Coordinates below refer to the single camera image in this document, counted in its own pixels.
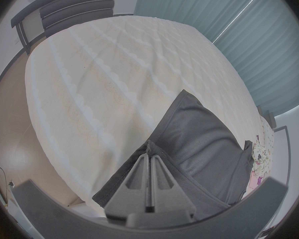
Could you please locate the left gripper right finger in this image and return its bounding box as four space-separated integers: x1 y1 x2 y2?
151 155 196 218

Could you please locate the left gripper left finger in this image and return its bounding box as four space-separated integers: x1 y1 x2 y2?
105 153 150 220

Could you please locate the black T-shirt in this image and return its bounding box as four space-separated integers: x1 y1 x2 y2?
92 89 254 218

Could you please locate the bed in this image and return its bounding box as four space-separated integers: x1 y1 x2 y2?
25 15 288 217

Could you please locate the pink garment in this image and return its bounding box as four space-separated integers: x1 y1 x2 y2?
248 171 267 191

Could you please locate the white printed pyjama top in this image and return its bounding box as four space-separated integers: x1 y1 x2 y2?
250 141 273 177

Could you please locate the grey bedside table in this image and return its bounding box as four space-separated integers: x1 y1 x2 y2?
258 106 276 129

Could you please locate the blue-green curtain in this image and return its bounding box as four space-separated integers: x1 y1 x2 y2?
134 0 267 43
212 0 299 116

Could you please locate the dark grey desk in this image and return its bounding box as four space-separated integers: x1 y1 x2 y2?
11 0 79 55

